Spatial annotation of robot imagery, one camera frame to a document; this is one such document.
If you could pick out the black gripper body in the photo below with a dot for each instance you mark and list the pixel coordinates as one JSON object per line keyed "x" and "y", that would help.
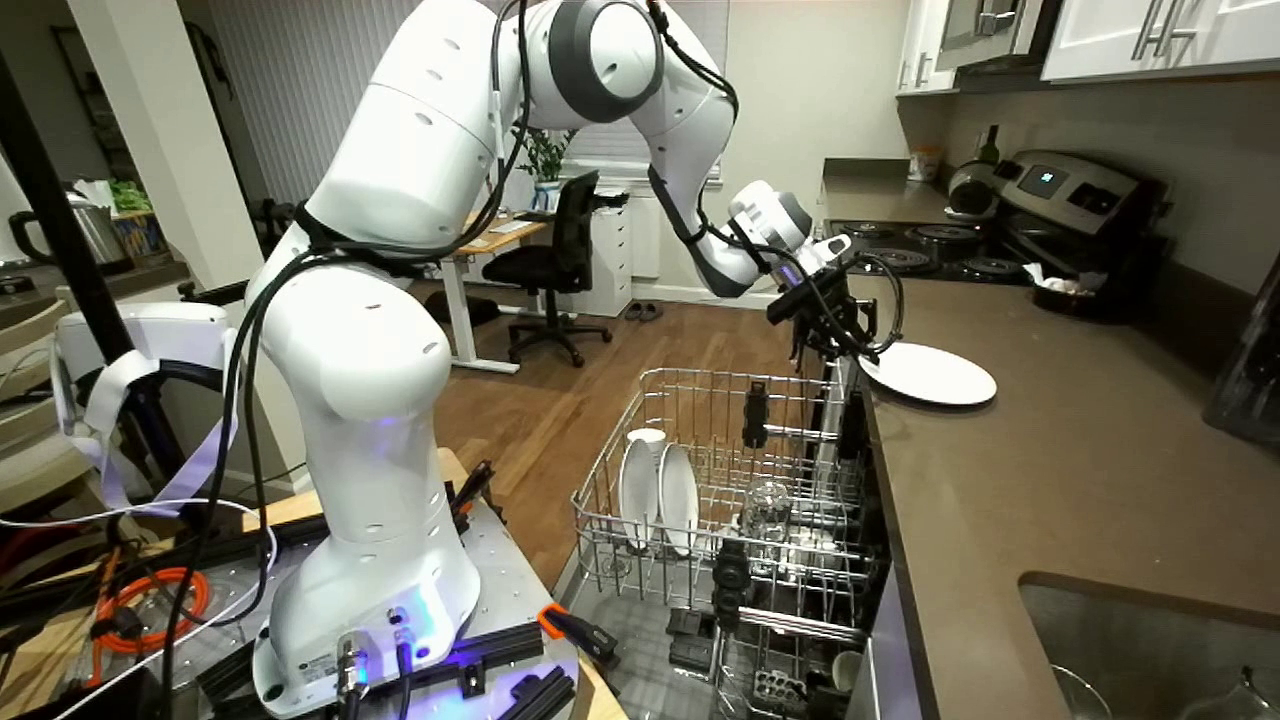
{"x": 839, "y": 306}

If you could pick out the white round plate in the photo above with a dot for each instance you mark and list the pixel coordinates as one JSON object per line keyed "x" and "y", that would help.
{"x": 643, "y": 486}
{"x": 681, "y": 500}
{"x": 935, "y": 375}

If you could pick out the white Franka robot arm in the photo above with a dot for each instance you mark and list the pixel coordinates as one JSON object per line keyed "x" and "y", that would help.
{"x": 360, "y": 375}

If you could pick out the black countertop appliance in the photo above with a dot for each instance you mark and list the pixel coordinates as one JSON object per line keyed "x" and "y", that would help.
{"x": 1253, "y": 375}

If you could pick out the built-in dishwasher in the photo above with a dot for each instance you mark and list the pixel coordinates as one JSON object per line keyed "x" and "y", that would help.
{"x": 627, "y": 675}

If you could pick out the black plastic rack fitting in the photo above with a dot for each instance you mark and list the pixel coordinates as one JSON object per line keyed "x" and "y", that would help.
{"x": 735, "y": 582}
{"x": 758, "y": 413}

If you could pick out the black kettle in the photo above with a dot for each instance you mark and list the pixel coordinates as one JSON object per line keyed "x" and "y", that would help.
{"x": 972, "y": 192}

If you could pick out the clear drinking glass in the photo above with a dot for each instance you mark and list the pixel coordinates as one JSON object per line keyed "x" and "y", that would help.
{"x": 800, "y": 520}

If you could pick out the white cloth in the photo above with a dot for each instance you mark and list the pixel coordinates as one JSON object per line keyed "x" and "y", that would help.
{"x": 1053, "y": 280}

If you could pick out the black pan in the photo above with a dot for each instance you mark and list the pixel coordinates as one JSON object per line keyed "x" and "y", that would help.
{"x": 1084, "y": 306}

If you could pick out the black office chair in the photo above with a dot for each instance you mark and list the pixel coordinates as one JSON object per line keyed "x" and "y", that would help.
{"x": 575, "y": 226}

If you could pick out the dark over-range microwave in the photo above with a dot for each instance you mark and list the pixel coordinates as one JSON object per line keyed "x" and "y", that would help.
{"x": 994, "y": 24}

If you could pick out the white mug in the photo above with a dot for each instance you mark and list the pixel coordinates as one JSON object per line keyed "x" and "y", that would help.
{"x": 844, "y": 670}

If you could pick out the green potted plant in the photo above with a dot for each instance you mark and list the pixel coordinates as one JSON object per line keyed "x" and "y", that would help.
{"x": 546, "y": 153}

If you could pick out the dark cutlery basket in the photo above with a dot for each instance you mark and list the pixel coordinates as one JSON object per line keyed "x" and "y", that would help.
{"x": 695, "y": 643}

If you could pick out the clear tumbler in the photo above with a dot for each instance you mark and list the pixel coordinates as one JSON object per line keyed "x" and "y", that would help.
{"x": 1062, "y": 691}

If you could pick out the orange black screwdriver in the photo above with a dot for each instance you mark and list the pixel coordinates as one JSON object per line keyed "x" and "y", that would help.
{"x": 583, "y": 628}

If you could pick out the metal robot mounting table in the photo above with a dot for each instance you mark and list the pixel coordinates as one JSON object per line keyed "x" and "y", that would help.
{"x": 515, "y": 566}

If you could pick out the steel kitchen sink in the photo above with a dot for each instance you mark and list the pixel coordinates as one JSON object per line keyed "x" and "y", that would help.
{"x": 1145, "y": 653}

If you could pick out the black clamp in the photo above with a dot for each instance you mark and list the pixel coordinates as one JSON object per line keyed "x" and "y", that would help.
{"x": 534, "y": 696}
{"x": 500, "y": 648}

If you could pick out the clear glass bowl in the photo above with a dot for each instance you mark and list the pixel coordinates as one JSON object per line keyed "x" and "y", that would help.
{"x": 1243, "y": 700}

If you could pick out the white box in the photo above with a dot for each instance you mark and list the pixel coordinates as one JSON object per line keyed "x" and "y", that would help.
{"x": 161, "y": 333}

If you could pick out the black stand pole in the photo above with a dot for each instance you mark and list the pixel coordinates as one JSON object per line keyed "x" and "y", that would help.
{"x": 80, "y": 264}

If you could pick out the stacked wooden planks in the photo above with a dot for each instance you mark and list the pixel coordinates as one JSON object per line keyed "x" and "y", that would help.
{"x": 35, "y": 401}

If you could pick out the narrow white wall cabinet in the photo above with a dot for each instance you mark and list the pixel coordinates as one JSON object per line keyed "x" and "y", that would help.
{"x": 923, "y": 44}

